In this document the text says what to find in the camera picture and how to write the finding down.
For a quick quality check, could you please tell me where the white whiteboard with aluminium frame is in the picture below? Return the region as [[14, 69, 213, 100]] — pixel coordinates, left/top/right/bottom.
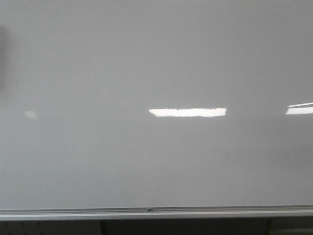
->
[[0, 0, 313, 221]]

